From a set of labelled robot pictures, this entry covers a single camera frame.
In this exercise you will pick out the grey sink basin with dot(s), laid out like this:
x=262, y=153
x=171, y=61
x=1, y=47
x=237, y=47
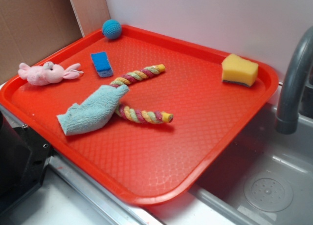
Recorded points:
x=261, y=178

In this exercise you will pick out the pink plush bunny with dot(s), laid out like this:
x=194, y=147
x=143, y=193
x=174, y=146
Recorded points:
x=49, y=73

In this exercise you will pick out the grey faucet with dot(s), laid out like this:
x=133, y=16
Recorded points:
x=296, y=96

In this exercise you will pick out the multicolour twisted rope toy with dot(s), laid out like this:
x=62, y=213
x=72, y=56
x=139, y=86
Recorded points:
x=141, y=116

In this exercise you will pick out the blue sponge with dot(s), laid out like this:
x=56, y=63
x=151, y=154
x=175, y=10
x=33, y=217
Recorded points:
x=102, y=65

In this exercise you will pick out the yellow sponge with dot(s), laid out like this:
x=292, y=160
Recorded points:
x=236, y=69

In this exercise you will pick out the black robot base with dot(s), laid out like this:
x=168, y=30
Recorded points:
x=24, y=156

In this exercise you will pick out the light blue cloth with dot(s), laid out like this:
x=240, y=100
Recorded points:
x=93, y=113

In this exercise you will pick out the brown cardboard panel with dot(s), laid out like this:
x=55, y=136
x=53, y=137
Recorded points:
x=31, y=30

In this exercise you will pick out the blue crocheted ball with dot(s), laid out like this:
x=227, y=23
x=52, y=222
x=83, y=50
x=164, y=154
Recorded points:
x=112, y=29

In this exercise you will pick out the red plastic tray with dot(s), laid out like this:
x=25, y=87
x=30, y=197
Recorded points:
x=145, y=164

